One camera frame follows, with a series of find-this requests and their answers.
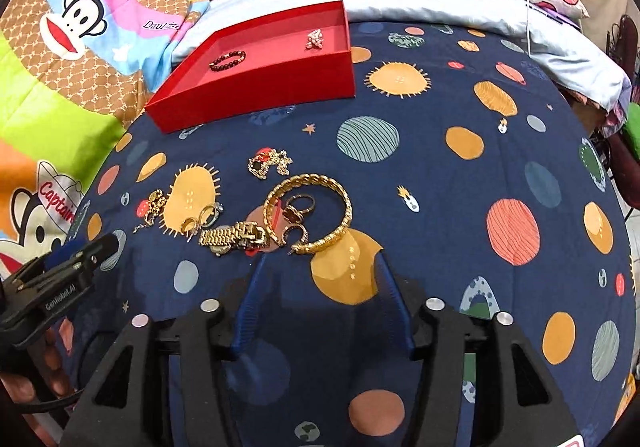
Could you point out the person's left hand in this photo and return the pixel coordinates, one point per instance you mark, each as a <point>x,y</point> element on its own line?
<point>50,359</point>

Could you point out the navy planet print bedsheet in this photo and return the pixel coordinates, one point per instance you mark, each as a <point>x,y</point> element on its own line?
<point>450,252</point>

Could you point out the silver crystal jewelry piece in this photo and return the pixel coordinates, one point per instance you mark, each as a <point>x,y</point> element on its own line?
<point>315,39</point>

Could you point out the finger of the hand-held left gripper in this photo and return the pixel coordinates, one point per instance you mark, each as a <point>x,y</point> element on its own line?
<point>102,249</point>
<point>65,249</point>

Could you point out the dark red chair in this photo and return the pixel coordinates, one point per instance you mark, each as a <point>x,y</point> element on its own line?
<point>627,162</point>

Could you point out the gold hoop earring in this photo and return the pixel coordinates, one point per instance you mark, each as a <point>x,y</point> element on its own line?
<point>305,233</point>

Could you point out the red jewelry tray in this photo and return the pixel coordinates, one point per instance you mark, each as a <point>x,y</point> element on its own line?
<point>280,77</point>

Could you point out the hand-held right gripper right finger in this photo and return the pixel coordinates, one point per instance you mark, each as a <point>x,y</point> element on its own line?
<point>395,297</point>

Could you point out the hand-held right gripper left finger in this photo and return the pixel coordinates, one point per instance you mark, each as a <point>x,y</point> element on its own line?
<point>250,297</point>

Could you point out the monkey print blanket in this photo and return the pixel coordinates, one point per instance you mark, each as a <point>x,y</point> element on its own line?
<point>100,67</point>

